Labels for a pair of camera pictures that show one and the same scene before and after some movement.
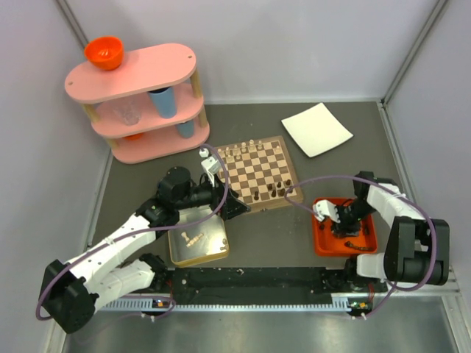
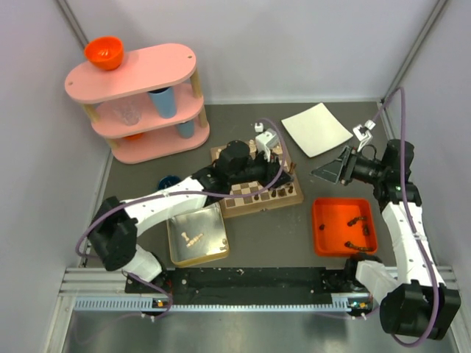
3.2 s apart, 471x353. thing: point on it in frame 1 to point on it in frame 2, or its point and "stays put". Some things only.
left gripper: [232, 206] to [271, 168]
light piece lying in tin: [195, 239] stays put
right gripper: [343, 229] to [340, 169]
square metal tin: [202, 242] stays put
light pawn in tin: [184, 234] stays put
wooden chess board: [260, 170] stays put
